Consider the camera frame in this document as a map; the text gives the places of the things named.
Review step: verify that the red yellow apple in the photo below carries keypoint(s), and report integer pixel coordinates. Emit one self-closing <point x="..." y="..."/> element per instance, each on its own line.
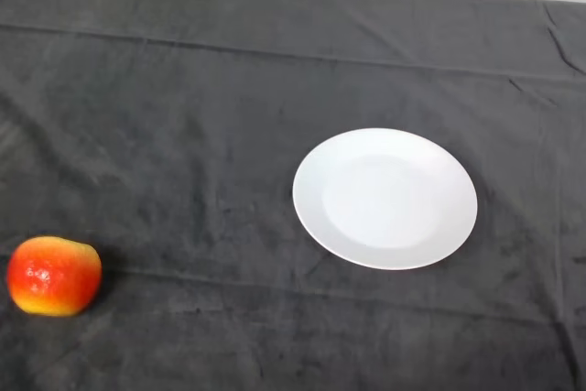
<point x="54" y="276"/>

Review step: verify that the white round plate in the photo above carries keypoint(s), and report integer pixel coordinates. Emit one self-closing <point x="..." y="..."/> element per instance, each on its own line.
<point x="384" y="198"/>

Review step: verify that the black table cloth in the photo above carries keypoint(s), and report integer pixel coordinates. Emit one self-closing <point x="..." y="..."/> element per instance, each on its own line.
<point x="192" y="134"/>

